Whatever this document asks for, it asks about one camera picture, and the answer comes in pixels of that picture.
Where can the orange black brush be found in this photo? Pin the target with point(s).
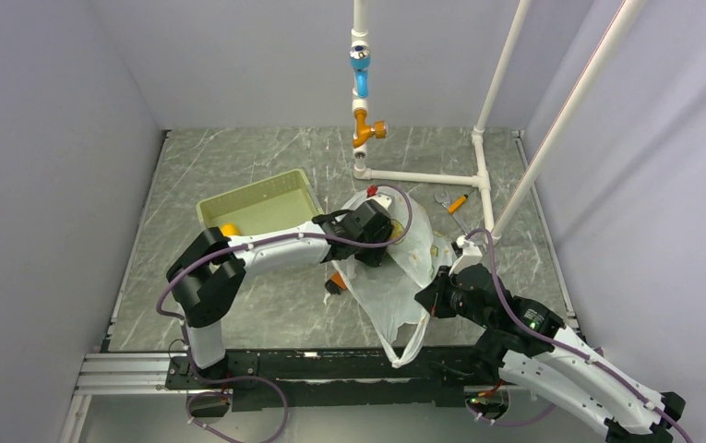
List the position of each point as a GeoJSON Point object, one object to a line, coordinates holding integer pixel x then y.
{"type": "Point", "coordinates": [335, 284]}

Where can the silver orange wrench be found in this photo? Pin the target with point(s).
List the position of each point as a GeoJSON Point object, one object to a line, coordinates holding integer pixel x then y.
{"type": "Point", "coordinates": [452, 206]}

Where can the yellow fake fruit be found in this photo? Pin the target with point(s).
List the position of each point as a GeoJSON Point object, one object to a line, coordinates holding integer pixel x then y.
{"type": "Point", "coordinates": [229, 229]}

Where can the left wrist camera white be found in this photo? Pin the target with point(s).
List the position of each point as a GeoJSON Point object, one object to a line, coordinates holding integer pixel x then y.
{"type": "Point", "coordinates": [373, 194]}

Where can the pale green plastic basket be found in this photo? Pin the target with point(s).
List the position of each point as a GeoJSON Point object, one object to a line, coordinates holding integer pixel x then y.
{"type": "Point", "coordinates": [277, 203]}

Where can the aluminium frame rail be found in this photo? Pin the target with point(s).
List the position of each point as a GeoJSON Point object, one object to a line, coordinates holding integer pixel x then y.
{"type": "Point", "coordinates": [123, 374]}

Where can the white pvc pipe frame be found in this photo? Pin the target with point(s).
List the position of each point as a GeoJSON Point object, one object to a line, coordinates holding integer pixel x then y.
{"type": "Point", "coordinates": [626, 14]}

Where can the white plastic bag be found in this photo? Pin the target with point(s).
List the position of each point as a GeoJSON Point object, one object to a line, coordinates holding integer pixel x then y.
{"type": "Point", "coordinates": [386, 293]}

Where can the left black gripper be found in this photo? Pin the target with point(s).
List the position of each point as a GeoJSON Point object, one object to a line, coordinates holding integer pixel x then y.
{"type": "Point", "coordinates": [374, 256]}

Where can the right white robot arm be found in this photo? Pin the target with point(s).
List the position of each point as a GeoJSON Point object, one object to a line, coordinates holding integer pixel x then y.
{"type": "Point", "coordinates": [527, 344]}

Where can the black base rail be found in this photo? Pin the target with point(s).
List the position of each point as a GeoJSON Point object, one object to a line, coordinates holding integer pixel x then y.
{"type": "Point", "coordinates": [256, 379]}

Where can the orange pipe valve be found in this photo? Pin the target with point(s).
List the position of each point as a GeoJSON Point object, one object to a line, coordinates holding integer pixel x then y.
{"type": "Point", "coordinates": [363, 131]}

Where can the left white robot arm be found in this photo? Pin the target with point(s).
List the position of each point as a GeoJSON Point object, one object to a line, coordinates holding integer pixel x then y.
{"type": "Point", "coordinates": [206, 278]}

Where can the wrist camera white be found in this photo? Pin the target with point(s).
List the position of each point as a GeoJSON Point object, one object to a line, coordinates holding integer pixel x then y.
{"type": "Point", "coordinates": [469, 254]}
{"type": "Point", "coordinates": [373, 194]}

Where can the blue pipe valve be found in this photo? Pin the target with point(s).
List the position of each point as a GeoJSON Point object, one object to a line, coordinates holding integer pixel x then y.
{"type": "Point", "coordinates": [359, 57]}

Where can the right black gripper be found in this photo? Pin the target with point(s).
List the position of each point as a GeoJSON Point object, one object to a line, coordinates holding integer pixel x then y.
{"type": "Point", "coordinates": [432, 295]}

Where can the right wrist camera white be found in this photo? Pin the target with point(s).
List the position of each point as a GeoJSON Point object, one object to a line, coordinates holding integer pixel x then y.
{"type": "Point", "coordinates": [469, 254]}

